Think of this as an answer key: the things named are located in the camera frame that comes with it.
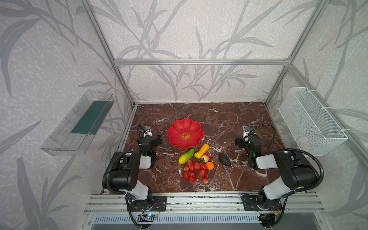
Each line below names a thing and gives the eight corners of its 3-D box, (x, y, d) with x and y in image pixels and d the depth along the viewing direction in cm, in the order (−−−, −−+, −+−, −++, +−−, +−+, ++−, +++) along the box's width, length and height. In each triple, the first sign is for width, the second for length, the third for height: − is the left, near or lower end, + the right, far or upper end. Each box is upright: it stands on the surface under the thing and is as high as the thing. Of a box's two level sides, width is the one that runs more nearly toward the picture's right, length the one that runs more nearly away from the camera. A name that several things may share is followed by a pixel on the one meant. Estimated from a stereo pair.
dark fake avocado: (224, 168, 88) (225, 165, 85) (217, 156, 93) (218, 153, 90) (230, 165, 89) (232, 162, 86) (223, 154, 94) (224, 151, 91)
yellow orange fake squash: (194, 156, 92) (194, 154, 90) (205, 145, 98) (206, 142, 95) (198, 160, 90) (198, 158, 88) (210, 148, 96) (210, 146, 93)
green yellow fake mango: (181, 166, 88) (181, 164, 85) (177, 160, 90) (176, 158, 87) (196, 154, 93) (196, 152, 90) (192, 150, 95) (191, 147, 92)
